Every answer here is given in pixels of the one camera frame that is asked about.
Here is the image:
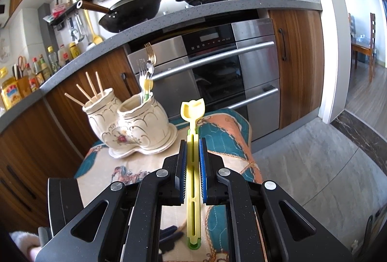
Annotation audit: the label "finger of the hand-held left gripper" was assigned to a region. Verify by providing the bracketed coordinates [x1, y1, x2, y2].
[159, 225, 183, 252]

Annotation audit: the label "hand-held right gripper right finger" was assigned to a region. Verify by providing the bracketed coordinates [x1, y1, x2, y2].
[199, 138, 354, 262]

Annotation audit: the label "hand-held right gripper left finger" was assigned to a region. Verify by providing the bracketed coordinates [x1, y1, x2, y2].
[36, 139, 187, 262]

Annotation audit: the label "yellow plastic fork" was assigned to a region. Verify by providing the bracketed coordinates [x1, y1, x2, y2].
[180, 99, 206, 250]

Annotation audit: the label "white floral ceramic utensil holder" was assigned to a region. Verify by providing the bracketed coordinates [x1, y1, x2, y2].
[82, 90, 170, 151]

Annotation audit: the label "green-handled yellow plastic spoon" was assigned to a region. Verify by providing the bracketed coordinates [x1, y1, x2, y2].
[141, 77, 154, 103]

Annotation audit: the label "silver metal fork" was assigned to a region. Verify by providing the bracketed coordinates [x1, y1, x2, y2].
[136, 58, 149, 81]

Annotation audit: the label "gold metal fork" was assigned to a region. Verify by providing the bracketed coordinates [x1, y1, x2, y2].
[144, 42, 157, 69]

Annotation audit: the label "person's left forearm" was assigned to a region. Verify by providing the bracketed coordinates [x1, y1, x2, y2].
[8, 230, 41, 262]

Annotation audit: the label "white gold-rimmed ceramic saucer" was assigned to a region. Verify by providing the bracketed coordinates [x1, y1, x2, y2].
[108, 123, 178, 159]

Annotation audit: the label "printed quilted cloth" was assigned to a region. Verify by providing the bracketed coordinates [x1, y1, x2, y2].
[74, 108, 263, 262]

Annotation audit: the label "wooden corner base cabinet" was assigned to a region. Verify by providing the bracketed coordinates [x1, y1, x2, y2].
[0, 97, 93, 234]

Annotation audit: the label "stainless steel built-in oven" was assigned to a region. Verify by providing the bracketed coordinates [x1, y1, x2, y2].
[126, 19, 280, 143]

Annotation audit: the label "large yellow jar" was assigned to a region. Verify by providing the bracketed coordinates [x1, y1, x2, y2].
[0, 77, 24, 110]

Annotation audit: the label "row of condiment bottles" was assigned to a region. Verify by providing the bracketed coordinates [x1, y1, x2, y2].
[12, 43, 83, 94]

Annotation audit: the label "tall wooden cabinet door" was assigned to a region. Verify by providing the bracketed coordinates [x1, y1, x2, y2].
[268, 9, 325, 130]

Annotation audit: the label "grey speckled countertop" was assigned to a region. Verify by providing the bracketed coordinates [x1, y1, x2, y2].
[0, 0, 321, 133]

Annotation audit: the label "hanging steel ladle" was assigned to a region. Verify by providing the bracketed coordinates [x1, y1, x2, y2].
[70, 17, 87, 43]

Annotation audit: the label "wooden dining table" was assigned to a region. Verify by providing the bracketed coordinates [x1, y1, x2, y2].
[351, 41, 377, 65]

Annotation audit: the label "short steel drawer handle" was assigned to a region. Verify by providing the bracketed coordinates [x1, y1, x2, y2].
[208, 87, 280, 113]

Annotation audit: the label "long steel oven handle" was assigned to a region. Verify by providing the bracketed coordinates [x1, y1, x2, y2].
[149, 41, 275, 82]

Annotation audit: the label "orange-handled scissors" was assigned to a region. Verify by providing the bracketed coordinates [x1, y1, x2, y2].
[17, 55, 27, 76]

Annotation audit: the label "black tall cabinet handle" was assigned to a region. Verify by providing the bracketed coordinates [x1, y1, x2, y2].
[278, 28, 287, 62]

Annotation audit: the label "black wok with wooden handle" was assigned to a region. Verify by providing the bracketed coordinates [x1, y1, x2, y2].
[75, 0, 162, 34]

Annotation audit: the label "dark metal frame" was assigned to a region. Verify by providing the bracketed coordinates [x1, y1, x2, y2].
[359, 206, 386, 262]

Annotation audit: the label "black wall spice rack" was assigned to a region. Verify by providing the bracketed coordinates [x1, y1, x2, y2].
[43, 0, 95, 27]

